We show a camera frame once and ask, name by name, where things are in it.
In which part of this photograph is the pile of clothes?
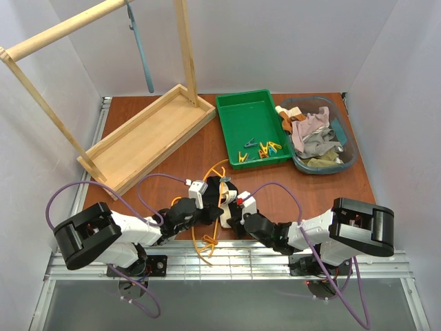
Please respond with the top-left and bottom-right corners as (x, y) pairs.
(275, 106), (344, 168)

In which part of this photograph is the orange clothespin front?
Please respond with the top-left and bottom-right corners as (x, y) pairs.
(258, 149), (269, 159)

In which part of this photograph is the yellow clothespin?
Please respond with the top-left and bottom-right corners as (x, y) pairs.
(268, 141), (282, 152)
(238, 152), (249, 163)

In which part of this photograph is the green plastic tray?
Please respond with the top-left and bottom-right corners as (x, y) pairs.
(216, 90), (292, 170)

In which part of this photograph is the wooden clothes rack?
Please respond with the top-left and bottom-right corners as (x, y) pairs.
(1, 1), (215, 197)

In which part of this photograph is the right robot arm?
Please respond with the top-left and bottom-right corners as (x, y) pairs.
(227, 192), (395, 267)

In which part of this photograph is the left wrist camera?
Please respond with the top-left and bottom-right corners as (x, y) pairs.
(188, 180), (208, 210)

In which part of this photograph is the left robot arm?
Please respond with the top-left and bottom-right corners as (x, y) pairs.
(53, 198), (223, 270)

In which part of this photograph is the yellow clothespin right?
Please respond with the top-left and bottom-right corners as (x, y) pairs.
(268, 141), (282, 152)

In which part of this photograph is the dark grey clothespin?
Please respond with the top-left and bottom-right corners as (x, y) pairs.
(244, 139), (258, 148)

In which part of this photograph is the yellow plastic hanger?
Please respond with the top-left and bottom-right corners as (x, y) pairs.
(191, 159), (229, 267)

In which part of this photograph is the yellow clothespin front left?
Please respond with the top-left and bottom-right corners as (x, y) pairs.
(238, 152), (249, 163)

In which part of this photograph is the clear plastic laundry bin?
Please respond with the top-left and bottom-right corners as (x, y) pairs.
(279, 96), (358, 175)

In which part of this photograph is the black underwear beige waistband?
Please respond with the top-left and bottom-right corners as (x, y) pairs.
(203, 176), (242, 228)

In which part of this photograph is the blue plastic hanger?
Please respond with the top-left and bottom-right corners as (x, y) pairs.
(125, 0), (154, 93)

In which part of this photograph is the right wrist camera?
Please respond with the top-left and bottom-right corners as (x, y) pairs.
(237, 191), (257, 215)

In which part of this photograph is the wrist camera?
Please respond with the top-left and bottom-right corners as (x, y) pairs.
(188, 180), (208, 210)
(237, 191), (257, 215)

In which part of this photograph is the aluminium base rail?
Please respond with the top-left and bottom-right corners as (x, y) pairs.
(43, 240), (414, 282)

